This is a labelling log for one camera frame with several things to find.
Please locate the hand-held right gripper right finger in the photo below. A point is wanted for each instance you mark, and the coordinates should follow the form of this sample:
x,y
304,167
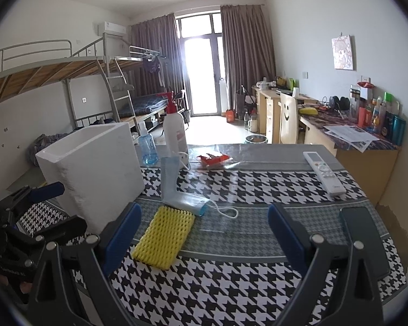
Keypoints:
x,y
287,236

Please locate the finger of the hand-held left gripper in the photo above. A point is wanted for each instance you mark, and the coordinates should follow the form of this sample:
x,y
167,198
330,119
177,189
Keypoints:
x,y
61,229
51,190

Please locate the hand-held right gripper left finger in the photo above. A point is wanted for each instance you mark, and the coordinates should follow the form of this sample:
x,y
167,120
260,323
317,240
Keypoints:
x,y
122,236

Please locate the yellow foam net sleeve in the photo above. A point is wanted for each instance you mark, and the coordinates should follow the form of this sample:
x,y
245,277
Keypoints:
x,y
163,237

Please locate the white foam box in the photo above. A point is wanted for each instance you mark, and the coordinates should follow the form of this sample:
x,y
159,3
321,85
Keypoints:
x,y
95,173

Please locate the blue plaid quilt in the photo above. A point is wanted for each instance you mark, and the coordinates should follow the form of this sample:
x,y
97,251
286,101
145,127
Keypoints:
x,y
42,142

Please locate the houndstooth tablecloth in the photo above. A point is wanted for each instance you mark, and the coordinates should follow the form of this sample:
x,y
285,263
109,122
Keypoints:
x,y
258,183

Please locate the white remote control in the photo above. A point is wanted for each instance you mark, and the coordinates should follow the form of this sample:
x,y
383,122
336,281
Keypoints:
x,y
324,173

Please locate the black smartphone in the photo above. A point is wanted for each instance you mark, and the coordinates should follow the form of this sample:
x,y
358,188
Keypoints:
x,y
363,237

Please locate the clear blue spray bottle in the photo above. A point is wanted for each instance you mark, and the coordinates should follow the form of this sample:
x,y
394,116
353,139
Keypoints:
x,y
147,149

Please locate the long wooden desk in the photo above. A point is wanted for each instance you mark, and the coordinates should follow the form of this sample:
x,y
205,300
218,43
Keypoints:
x,y
360,166

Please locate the metal trash bin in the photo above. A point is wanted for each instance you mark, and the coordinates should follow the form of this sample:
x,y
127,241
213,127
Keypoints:
x,y
256,139

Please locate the red snack packet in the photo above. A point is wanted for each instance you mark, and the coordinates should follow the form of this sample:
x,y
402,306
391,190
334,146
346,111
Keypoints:
x,y
212,159

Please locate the wooden chair with smiley face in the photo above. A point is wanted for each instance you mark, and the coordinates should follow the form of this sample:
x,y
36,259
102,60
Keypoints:
x,y
288,122

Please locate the grey metal bunk bed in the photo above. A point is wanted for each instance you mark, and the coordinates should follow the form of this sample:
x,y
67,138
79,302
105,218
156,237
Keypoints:
x,y
37,71
141,118

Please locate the white pump bottle red top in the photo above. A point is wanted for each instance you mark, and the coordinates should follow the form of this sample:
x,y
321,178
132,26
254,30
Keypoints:
x,y
173,132

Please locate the printed papers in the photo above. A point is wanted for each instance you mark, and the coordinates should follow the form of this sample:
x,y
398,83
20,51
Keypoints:
x,y
352,134

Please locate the yellow case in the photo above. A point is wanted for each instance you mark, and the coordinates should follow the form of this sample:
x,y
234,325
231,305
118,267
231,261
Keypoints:
x,y
307,111

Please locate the blue plaid mattress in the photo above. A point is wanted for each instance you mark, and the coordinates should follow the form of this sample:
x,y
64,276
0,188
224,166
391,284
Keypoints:
x,y
146,102

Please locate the orange container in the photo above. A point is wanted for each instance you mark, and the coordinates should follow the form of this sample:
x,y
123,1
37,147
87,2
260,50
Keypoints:
x,y
230,115

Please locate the black headphones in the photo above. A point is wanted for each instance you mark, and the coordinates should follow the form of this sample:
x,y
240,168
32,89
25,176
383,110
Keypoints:
x,y
343,102

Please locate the black folding chair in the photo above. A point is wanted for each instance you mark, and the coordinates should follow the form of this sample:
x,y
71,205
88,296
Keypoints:
x,y
182,103

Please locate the tall white roll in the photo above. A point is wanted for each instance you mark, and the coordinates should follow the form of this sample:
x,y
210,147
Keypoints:
x,y
222,98

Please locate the row of toiletry bottles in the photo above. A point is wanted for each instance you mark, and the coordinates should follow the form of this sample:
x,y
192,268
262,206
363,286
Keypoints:
x,y
389,122

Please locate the green bag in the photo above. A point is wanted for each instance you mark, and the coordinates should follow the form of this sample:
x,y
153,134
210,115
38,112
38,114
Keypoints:
x,y
293,83

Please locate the dark hanging clothes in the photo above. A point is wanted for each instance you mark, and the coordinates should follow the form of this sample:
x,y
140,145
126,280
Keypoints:
x,y
153,65

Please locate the white air conditioner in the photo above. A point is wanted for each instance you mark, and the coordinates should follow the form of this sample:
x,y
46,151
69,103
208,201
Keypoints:
x,y
110,29

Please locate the glass balcony door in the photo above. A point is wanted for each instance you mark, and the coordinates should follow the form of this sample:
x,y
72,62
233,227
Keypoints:
x,y
200,74

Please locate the brown curtain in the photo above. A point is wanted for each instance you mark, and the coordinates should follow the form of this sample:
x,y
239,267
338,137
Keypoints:
x,y
170,40
248,57

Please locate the wall poster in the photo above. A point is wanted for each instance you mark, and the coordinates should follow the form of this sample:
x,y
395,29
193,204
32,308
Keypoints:
x,y
343,52

